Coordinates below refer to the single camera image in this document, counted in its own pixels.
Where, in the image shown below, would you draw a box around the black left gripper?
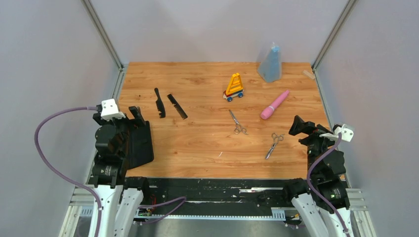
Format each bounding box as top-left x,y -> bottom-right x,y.
93,105 -> 144,156

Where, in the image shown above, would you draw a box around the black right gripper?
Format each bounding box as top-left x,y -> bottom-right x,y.
287,115 -> 337,176

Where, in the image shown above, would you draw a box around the silver thinning scissors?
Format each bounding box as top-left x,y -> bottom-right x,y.
265,133 -> 284,159

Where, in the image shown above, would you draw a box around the black zippered tool case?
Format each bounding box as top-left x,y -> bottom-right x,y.
127,121 -> 154,169

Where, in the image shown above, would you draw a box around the black handled comb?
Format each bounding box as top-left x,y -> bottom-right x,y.
154,88 -> 166,119

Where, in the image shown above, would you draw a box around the black straight comb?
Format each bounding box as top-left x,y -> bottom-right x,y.
167,94 -> 188,119

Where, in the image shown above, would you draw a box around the silver hair scissors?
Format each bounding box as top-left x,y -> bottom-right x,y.
229,110 -> 247,135

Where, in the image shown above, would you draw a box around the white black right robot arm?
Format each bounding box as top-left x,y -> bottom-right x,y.
282,116 -> 354,237

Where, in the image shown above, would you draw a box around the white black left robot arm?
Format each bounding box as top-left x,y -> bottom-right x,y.
88,105 -> 151,237

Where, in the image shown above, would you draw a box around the pink cylindrical device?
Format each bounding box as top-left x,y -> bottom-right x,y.
260,90 -> 290,120

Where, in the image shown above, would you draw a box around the small beige tape piece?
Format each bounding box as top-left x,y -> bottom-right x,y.
302,70 -> 316,80

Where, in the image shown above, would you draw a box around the blue item in plastic bag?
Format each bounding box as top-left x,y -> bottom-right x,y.
257,43 -> 282,83

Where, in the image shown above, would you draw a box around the yellow toy block car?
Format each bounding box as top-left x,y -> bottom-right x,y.
223,73 -> 244,102

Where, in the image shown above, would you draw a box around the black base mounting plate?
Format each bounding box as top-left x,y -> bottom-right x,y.
142,178 -> 297,218

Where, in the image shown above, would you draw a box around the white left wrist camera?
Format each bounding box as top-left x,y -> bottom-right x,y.
100,98 -> 126,121

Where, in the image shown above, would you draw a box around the white slotted cable duct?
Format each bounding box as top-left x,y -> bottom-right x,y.
80,207 -> 286,220

